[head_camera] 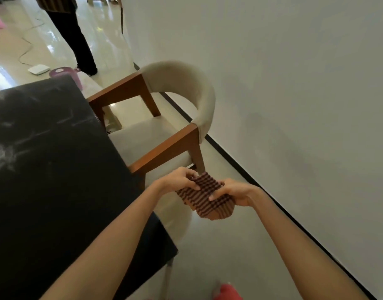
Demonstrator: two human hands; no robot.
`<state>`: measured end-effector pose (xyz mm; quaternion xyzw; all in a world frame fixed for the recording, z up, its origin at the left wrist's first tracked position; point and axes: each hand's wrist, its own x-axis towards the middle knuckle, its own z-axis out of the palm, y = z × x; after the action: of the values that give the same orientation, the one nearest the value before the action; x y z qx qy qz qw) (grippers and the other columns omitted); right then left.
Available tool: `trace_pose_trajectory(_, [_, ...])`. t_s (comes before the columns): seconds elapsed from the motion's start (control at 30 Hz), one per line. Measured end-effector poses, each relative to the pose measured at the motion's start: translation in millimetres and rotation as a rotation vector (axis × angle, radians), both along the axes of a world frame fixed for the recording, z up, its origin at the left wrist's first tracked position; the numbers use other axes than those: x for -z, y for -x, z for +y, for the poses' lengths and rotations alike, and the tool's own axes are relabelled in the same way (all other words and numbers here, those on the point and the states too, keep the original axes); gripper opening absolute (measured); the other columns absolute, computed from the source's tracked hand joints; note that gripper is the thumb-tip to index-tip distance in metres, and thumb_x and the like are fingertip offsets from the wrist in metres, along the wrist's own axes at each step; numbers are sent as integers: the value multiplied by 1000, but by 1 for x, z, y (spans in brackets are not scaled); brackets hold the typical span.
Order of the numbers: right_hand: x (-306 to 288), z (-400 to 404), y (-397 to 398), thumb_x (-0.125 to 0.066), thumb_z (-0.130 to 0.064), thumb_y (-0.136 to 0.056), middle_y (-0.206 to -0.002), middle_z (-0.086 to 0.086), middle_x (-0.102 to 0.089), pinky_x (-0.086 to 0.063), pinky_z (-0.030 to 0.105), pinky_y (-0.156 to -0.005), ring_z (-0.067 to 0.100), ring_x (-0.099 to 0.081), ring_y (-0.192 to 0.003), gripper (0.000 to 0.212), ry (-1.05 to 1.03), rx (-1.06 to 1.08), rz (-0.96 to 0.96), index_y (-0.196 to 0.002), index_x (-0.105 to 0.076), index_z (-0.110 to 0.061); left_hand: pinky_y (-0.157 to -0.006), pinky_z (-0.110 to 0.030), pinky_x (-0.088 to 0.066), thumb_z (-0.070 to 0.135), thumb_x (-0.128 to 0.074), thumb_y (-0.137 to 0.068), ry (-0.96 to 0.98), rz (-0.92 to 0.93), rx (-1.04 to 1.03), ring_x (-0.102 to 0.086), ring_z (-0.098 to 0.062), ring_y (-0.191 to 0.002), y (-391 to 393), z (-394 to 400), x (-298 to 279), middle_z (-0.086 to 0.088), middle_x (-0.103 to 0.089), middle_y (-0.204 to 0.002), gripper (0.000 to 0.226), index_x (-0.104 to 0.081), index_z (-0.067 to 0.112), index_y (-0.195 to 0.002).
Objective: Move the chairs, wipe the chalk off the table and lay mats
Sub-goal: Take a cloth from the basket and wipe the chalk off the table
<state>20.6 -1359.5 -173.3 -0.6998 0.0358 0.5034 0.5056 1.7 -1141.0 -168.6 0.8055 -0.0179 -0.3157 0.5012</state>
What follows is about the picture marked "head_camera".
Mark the black marble table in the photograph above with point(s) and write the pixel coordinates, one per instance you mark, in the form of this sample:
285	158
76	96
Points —
38	184

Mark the person's right hand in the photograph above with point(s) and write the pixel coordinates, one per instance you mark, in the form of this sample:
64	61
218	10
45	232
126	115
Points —
241	193

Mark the beige cushioned wooden chair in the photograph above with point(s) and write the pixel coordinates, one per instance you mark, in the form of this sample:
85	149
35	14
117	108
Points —
179	78

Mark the beige plastic stool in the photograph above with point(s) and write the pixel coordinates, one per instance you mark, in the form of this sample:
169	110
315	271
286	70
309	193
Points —
113	120

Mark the person's right forearm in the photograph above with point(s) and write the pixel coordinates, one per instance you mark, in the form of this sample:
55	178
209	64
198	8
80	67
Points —
304	246

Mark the person's left hand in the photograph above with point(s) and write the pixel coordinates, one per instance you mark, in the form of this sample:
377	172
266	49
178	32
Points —
179	181

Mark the white floor device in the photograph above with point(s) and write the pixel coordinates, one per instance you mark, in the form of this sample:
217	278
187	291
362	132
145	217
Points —
38	69

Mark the person's red garment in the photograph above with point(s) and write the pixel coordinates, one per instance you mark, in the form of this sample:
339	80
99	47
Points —
227	292

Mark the brown striped cloth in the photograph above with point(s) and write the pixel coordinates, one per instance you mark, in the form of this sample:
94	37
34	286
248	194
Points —
207	203

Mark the person's left forearm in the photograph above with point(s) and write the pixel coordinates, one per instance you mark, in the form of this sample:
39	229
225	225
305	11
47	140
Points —
110	240

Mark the purple plastic basket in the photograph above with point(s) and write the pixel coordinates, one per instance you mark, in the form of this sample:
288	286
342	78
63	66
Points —
64	72

